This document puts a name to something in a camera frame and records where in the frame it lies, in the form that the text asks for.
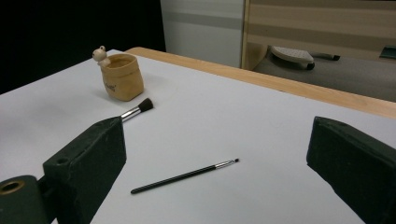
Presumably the wooden table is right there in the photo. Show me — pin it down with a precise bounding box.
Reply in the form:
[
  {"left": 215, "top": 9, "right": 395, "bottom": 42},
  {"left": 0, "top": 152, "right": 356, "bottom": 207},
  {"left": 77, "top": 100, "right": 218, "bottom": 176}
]
[{"left": 125, "top": 47, "right": 396, "bottom": 120}]

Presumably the white board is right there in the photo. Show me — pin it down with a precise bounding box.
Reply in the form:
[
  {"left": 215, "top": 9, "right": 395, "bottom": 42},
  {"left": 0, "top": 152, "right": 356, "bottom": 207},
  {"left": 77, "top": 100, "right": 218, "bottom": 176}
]
[{"left": 0, "top": 49, "right": 396, "bottom": 224}]

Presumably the large black makeup brush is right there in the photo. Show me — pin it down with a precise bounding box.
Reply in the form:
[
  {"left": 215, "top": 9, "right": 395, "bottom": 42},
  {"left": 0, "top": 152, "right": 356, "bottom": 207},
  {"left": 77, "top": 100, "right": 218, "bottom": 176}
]
[{"left": 120, "top": 97, "right": 155, "bottom": 123}]

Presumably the light wooden desk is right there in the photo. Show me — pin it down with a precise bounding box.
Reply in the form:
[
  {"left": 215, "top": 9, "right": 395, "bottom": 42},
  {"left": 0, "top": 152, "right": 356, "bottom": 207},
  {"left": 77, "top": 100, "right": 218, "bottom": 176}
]
[{"left": 240, "top": 0, "right": 396, "bottom": 71}]

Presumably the black curtain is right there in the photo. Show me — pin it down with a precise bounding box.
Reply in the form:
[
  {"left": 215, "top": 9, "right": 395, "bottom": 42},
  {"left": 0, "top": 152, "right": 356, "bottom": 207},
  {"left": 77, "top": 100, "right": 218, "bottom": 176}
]
[{"left": 0, "top": 0, "right": 166, "bottom": 95}]

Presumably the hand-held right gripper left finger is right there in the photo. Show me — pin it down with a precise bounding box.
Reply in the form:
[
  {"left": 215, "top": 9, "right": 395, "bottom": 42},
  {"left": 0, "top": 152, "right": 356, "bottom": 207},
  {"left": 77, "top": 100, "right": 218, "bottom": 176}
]
[{"left": 42, "top": 116, "right": 128, "bottom": 224}]

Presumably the thin black makeup brush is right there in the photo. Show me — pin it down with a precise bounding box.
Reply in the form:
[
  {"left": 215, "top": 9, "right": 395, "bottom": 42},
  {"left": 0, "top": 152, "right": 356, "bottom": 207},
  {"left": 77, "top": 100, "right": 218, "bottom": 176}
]
[{"left": 130, "top": 158, "right": 240, "bottom": 195}]

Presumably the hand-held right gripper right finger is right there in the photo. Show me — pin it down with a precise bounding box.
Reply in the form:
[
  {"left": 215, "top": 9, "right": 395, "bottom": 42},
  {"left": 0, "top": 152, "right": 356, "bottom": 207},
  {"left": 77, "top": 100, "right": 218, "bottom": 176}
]
[{"left": 305, "top": 116, "right": 396, "bottom": 224}]

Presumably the tan pot with animal figure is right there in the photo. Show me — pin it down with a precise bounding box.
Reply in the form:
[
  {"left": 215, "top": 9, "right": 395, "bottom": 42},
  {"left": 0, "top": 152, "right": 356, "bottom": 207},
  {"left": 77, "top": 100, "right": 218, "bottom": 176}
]
[{"left": 92, "top": 45, "right": 145, "bottom": 102}]

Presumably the office chair base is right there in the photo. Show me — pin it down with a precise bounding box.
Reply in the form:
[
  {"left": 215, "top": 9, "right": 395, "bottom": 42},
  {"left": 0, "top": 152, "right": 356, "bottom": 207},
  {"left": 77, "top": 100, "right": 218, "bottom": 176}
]
[{"left": 269, "top": 45, "right": 341, "bottom": 71}]

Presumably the white cabinet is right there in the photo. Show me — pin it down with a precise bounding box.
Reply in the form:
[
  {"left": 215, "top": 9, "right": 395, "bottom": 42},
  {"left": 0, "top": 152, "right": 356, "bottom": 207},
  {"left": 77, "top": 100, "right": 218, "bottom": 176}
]
[{"left": 160, "top": 0, "right": 246, "bottom": 69}]

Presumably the dark teal object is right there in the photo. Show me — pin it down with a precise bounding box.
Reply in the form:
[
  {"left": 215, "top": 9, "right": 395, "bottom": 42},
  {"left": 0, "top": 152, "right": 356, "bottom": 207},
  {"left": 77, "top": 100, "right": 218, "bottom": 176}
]
[{"left": 379, "top": 45, "right": 396, "bottom": 60}]

